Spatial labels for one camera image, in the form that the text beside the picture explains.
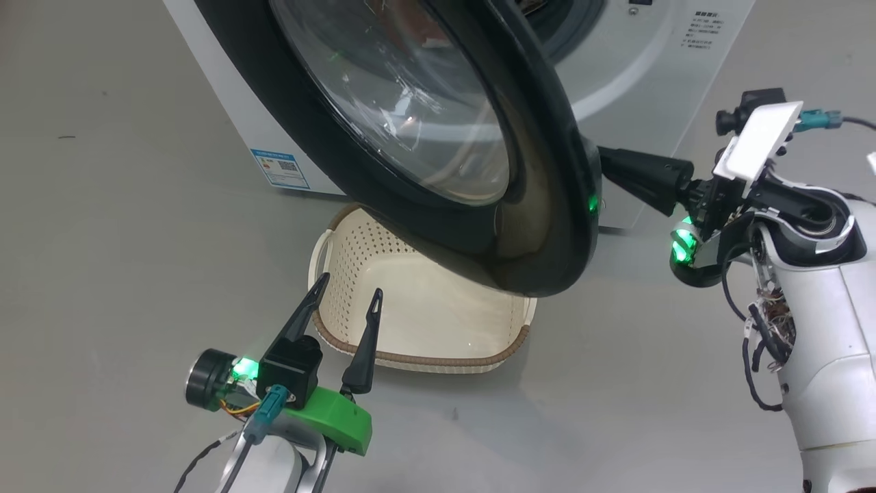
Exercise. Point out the white front-load washing machine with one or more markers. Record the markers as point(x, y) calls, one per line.
point(636, 103)

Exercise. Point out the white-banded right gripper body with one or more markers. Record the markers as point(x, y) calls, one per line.
point(759, 144)

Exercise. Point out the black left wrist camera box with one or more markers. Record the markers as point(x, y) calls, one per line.
point(291, 370)

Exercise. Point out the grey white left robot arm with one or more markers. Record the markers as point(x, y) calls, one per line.
point(267, 472)

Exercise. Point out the blue energy label sticker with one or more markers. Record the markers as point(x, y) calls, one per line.
point(280, 169)

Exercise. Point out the black round glass machine door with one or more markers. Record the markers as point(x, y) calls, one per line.
point(547, 171)

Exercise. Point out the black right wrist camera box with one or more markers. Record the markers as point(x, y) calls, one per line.
point(759, 98)

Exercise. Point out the cream perforated laundry basket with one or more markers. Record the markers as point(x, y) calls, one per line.
point(438, 322)

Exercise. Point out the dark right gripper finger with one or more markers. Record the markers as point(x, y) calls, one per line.
point(647, 178)

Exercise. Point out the grey rubber door gasket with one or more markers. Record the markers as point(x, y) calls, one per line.
point(582, 20)

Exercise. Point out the small printed text sticker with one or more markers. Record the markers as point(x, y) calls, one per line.
point(699, 31)

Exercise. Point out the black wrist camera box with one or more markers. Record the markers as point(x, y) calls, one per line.
point(759, 98)
point(291, 370)

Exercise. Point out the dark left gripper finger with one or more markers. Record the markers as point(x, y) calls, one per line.
point(304, 311)
point(363, 356)

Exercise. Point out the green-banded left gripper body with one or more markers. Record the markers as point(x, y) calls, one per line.
point(335, 421)

